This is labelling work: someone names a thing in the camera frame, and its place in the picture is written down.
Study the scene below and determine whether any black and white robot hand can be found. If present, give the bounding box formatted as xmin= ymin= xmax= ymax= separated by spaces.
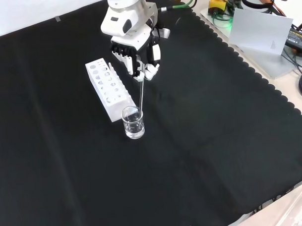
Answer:
xmin=100 ymin=1 xmax=173 ymax=83

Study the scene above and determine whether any clear glass rod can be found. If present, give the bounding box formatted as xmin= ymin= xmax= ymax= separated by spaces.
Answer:
xmin=136 ymin=55 xmax=147 ymax=116

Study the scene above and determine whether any white test tube rack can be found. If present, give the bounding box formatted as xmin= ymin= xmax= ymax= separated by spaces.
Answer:
xmin=85 ymin=57 xmax=137 ymax=124

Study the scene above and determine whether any small clear glass beaker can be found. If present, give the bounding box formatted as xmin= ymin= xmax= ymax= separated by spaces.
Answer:
xmin=121 ymin=105 xmax=145 ymax=140

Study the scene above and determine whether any yellow stop button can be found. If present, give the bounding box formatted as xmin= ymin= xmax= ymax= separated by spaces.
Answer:
xmin=208 ymin=0 xmax=230 ymax=15

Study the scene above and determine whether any black bench cloth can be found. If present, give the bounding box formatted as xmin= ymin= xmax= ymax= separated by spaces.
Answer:
xmin=0 ymin=0 xmax=302 ymax=226

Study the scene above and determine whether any white upright card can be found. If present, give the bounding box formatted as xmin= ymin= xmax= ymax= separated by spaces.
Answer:
xmin=227 ymin=5 xmax=296 ymax=57

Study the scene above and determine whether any pale base board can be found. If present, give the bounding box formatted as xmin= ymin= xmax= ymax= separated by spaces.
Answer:
xmin=199 ymin=2 xmax=302 ymax=81

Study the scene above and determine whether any black power adapter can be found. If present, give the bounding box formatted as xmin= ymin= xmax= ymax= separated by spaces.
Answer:
xmin=284 ymin=25 xmax=302 ymax=55

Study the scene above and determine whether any clear plastic sheet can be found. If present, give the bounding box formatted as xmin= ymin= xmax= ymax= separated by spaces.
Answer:
xmin=264 ymin=175 xmax=302 ymax=226

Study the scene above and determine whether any green hand cable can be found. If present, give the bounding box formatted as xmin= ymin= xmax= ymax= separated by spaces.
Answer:
xmin=157 ymin=0 xmax=200 ymax=12

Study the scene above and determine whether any green cable on board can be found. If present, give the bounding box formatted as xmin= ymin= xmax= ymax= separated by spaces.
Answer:
xmin=211 ymin=10 xmax=235 ymax=30

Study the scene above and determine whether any thin black adapter cable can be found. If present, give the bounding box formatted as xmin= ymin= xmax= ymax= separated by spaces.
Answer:
xmin=280 ymin=47 xmax=302 ymax=76

